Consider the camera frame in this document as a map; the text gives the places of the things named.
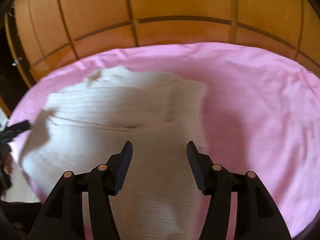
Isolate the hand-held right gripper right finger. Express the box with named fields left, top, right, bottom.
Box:
left=186, top=141, right=292, bottom=240

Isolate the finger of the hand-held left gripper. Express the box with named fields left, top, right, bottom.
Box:
left=6, top=119, right=33, bottom=136

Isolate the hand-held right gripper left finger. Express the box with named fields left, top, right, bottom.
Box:
left=30, top=141, right=133, bottom=240

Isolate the cream knitted sweater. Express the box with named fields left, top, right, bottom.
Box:
left=20, top=64, right=209, bottom=240

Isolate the person's left hand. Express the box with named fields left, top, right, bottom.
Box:
left=0, top=151, right=13, bottom=176

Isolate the pink blanket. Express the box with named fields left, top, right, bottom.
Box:
left=7, top=42, right=320, bottom=240

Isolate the person's dark clothing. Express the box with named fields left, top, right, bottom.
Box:
left=0, top=199, right=43, bottom=240

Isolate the wooden wardrobe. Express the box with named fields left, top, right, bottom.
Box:
left=4, top=0, right=320, bottom=118

